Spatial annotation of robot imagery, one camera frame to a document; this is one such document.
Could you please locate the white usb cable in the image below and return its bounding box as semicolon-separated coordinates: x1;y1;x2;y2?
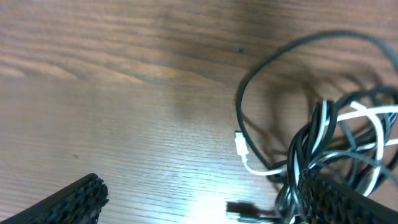
234;99;398;197

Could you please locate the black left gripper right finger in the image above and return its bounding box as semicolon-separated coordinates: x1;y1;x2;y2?
298;171;397;224

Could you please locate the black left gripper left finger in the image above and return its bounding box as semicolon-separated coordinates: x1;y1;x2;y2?
1;173;109;224

